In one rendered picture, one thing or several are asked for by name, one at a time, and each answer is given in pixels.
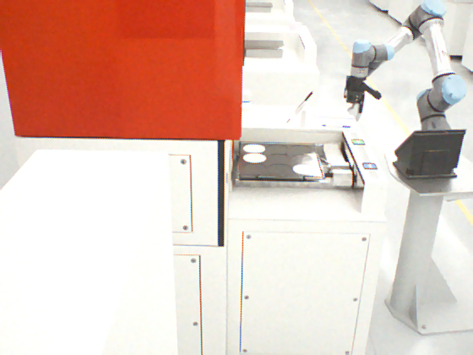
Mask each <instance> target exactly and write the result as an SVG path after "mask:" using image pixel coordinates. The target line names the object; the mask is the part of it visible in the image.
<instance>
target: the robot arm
mask: <svg viewBox="0 0 473 355"><path fill-rule="evenodd" d="M446 12H447V9H446V6H445V4H443V2H442V1H440V0H424V1H422V2H421V4H420V5H419V6H418V7H417V8H416V9H415V10H414V11H413V12H412V13H411V14H410V15H409V17H408V18H407V19H406V21H405V22H403V24H402V25H401V26H400V27H399V28H398V29H397V30H396V32H395V33H394V35H393V36H392V37H389V39H388V40H386V42H384V43H383V44H378V45H371V42H370V41H366V40H356V41H355V42H354V45H353V49H352V56H351V75H346V77H347V78H346V85H345V90H344V98H346V100H345V101H346V103H352V106H350V107H349V108H348V109H347V111H348V113H349V115H351V116H356V122H358V121H359V119H360V118H361V114H362V110H363V107H364V101H365V98H366V97H365V91H366V92H368V93H369V94H371V96H372V97H373V98H374V99H378V100H379V99H381V98H382V93H380V92H379V91H377V90H375V89H373V87H372V86H370V85H368V84H366V83H365V82H364V81H363V80H367V77H369V75H370V74H372V73H373V72H374V71H375V70H376V69H378V68H379V67H380V65H382V64H384V63H385V62H387V61H390V60H391V59H393V58H394V55H395V53H396V52H397V51H398V50H399V49H401V48H402V47H403V46H405V45H408V44H411V43H412V42H413V41H414V40H415V39H417V38H419V37H420V36H421V35H424V36H425V42H426V46H427V51H428V55H429V58H430V62H431V65H432V73H433V79H432V86H433V88H429V89H426V90H423V91H421V92H420V93H419V95H418V96H417V97H416V107H417V108H418V112H419V116H420V120H421V130H438V129H451V128H450V126H449V123H448V122H447V121H446V117H445V111H447V110H448V109H449V108H450V107H452V106H454V104H458V103H459V102H460V101H461V100H462V99H464V97H465V94H466V92H467V86H466V83H465V82H464V81H463V80H462V79H463V78H462V77H461V76H458V74H457V73H455V72H453V68H452V64H451V61H450V58H449V53H448V49H447V47H446V43H445V37H444V33H443V27H444V20H443V16H444V15H445V14H446ZM345 91H346V95H345Z"/></svg>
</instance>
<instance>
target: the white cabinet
mask: <svg viewBox="0 0 473 355"><path fill-rule="evenodd" d="M386 226H387V222H366V221H270V220H237V219H227V260H226V355H365V351H366V347H367V338H368V333H369V328H370V321H371V315H372V306H373V301H374V296H375V292H376V287H377V283H378V273H379V269H380V264H381V255H382V250H383V241H384V236H385V232H386Z"/></svg>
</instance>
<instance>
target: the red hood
mask: <svg viewBox="0 0 473 355"><path fill-rule="evenodd" d="M245 2H246V0H0V50H1V53H2V63H3V70H4V74H5V79H6V87H7V92H8V98H9V107H10V112H11V116H12V120H13V125H14V136H41V137H66V136H75V137H111V138H146V139H234V140H239V139H240V138H241V137H242V95H243V69H244V66H245Z"/></svg>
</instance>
